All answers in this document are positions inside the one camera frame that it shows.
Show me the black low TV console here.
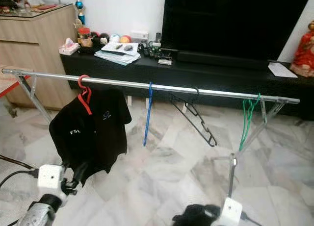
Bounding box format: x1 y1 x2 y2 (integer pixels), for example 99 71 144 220
59 51 314 120

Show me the red gold Buddha statue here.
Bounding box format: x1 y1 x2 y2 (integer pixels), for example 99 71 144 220
290 19 314 78

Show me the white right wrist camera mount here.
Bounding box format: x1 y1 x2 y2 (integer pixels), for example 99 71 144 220
220 197 244 226

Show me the black wire hanger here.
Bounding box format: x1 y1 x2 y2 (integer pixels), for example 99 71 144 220
169 86 218 148

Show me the red flat tray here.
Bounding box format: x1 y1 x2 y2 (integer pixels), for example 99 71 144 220
35 4 57 11

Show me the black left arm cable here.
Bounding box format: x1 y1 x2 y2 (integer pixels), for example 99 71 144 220
0 167 40 188

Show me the black soundbar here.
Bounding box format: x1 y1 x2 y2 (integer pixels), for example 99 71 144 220
176 50 271 70

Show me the blue gold trophy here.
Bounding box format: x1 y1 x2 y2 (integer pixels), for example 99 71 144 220
73 0 86 26

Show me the blue wire hanger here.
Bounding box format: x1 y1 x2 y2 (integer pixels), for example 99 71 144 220
143 81 154 147

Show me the white paper sheet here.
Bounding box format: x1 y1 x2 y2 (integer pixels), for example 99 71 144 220
268 61 299 79

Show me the stack of white papers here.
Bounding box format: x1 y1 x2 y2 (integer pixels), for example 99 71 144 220
94 41 141 66

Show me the black polo shirt large print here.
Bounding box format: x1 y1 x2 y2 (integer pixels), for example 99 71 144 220
171 203 223 226

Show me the green wire hanger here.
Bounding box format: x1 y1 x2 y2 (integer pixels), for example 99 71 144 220
239 92 262 152

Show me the black polo shirt FSL print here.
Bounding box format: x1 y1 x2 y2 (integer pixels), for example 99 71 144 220
49 87 132 186

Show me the red lid jar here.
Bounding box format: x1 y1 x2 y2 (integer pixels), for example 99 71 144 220
77 27 92 48

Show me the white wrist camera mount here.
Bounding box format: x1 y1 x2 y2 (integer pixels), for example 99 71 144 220
37 163 67 190
220 197 244 226

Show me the light wooden cabinet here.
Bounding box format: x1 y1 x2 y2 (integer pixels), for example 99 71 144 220
0 3 80 111

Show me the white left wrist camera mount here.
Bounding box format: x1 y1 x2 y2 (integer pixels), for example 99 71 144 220
37 163 67 190

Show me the pink tissue box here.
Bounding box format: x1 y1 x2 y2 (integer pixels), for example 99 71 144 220
58 37 79 56

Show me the red plastic hanger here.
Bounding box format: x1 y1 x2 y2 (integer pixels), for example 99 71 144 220
77 74 94 115

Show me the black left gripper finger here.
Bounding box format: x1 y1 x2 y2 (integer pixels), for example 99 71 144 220
71 160 90 182

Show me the black flat television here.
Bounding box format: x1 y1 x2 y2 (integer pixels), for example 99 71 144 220
160 0 313 65

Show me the white socket box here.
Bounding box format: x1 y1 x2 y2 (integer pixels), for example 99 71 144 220
131 30 149 42

